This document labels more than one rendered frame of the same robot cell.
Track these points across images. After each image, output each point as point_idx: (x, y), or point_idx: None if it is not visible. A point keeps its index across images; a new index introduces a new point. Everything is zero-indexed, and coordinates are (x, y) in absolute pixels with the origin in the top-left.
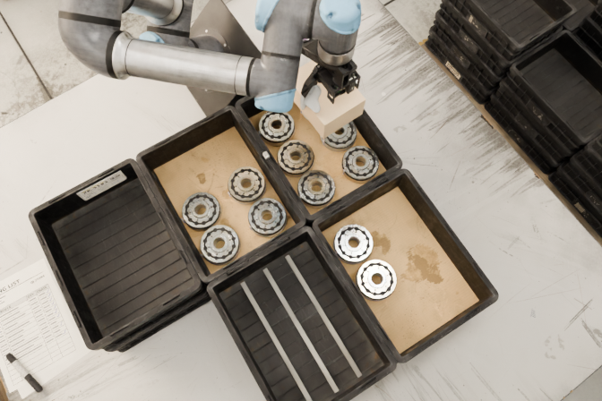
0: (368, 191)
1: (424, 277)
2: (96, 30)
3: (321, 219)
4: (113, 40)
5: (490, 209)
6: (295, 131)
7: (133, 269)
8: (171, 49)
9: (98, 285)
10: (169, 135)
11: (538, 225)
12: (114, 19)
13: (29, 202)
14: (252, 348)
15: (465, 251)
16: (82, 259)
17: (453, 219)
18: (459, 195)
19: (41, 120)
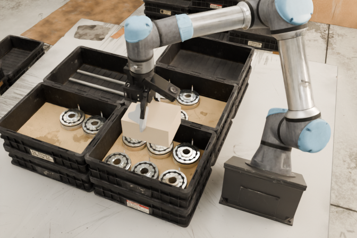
0: (98, 133)
1: (44, 136)
2: None
3: (117, 108)
4: (246, 2)
5: (13, 227)
6: (174, 163)
7: (196, 70)
8: (218, 13)
9: (204, 60)
10: (253, 146)
11: None
12: (258, 8)
13: (279, 85)
14: (119, 74)
15: (22, 135)
16: (221, 63)
17: (39, 204)
18: (41, 222)
19: (323, 114)
